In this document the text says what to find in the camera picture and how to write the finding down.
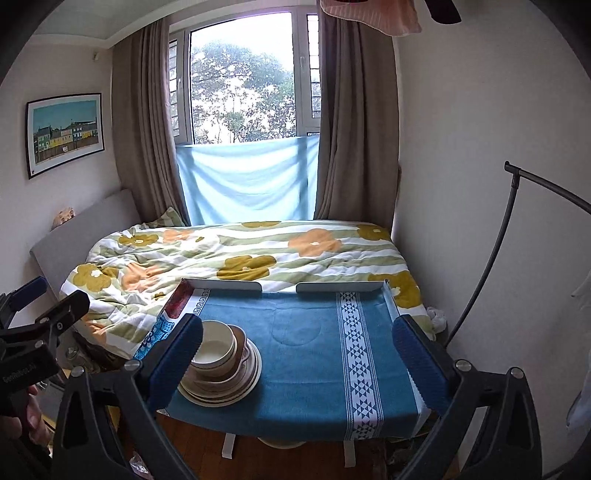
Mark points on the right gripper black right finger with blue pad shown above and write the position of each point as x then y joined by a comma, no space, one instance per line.
508,444

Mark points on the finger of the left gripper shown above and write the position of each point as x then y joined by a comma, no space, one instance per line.
60,318
17,300

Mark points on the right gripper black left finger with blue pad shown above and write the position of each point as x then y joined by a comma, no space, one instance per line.
103,416

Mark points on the yellow bear duck plate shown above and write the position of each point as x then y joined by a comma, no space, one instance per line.
227,392

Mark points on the pink handled bowl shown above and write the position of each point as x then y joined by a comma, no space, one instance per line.
240,337

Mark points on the cream ceramic bowl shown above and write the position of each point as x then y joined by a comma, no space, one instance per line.
216,352

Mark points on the person's left hand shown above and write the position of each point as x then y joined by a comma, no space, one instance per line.
32,420

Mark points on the grey padded headboard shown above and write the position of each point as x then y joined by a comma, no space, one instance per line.
67,246

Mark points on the floral striped duvet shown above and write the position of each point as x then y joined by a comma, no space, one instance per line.
130,274

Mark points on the small plush toy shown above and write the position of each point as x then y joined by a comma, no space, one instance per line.
63,216

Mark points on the white crumpled plastic bag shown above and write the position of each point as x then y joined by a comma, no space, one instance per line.
438,320

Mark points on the green patterned pillow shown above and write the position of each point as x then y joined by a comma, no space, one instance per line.
170,218

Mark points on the blue patterned tablecloth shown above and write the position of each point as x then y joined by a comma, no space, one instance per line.
295,364

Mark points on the framed harbour houses picture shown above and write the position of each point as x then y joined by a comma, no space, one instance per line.
62,129

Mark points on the black curved stand pole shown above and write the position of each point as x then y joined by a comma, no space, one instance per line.
518,174

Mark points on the light blue window cloth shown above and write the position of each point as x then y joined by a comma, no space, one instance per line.
270,180

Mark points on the left brown curtain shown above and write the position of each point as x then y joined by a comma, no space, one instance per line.
144,149

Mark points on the brown curtain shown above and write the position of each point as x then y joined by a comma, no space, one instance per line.
358,156
144,149

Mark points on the right brown curtain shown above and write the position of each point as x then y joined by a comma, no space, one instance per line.
358,156

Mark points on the white framed window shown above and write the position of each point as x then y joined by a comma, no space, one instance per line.
245,72

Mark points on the pink hanging cloth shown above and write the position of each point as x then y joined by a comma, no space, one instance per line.
396,18

